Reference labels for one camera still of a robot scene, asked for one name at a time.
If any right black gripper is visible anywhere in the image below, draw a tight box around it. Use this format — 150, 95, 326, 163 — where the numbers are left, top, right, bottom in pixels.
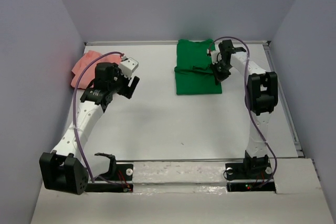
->
209, 59, 233, 84

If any green t shirt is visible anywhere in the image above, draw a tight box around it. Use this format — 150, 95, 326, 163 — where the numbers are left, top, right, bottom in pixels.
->
174, 39, 222, 95

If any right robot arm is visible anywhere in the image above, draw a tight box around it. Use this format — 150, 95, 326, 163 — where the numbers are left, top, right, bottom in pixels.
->
207, 37, 278, 181

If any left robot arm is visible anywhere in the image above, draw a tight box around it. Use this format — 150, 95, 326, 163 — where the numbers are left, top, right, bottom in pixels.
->
39, 58, 140, 195

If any pink folded t shirt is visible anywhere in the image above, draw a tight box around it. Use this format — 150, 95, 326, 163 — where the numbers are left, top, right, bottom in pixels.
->
70, 50, 116, 90

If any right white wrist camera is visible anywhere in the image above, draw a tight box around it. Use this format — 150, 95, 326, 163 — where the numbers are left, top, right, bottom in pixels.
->
207, 49, 222, 65

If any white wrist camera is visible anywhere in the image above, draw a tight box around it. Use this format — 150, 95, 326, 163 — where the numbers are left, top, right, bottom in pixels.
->
207, 49, 222, 65
119, 56, 139, 79

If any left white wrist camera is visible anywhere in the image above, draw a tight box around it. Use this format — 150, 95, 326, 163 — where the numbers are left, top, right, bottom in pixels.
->
119, 56, 139, 79

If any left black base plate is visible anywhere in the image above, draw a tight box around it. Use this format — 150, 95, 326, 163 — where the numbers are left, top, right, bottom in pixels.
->
85, 162, 134, 193

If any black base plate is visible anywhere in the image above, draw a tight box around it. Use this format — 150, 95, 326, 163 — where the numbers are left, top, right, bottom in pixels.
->
85, 162, 134, 193
223, 163, 276, 193

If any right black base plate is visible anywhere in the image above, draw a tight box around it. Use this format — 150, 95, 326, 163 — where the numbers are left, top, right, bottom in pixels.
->
223, 163, 276, 193

